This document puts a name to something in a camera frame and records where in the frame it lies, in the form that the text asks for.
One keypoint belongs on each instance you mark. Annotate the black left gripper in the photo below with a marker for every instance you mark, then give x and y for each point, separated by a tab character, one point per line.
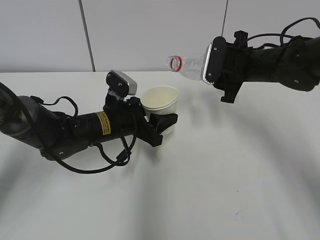
127	117

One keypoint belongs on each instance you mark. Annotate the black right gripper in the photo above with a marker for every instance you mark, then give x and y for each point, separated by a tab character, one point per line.
234	63

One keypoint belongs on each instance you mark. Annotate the white paper cup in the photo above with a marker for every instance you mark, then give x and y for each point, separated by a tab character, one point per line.
160	100

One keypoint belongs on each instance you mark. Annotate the clear plastic water bottle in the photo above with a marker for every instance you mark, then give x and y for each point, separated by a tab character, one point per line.
188	66

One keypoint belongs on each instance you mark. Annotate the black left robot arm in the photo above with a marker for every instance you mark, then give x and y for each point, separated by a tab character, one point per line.
58	135

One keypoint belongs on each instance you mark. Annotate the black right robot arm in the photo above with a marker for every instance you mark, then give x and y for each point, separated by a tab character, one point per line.
295	65

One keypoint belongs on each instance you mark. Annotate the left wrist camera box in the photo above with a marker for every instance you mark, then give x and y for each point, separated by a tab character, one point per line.
121	84

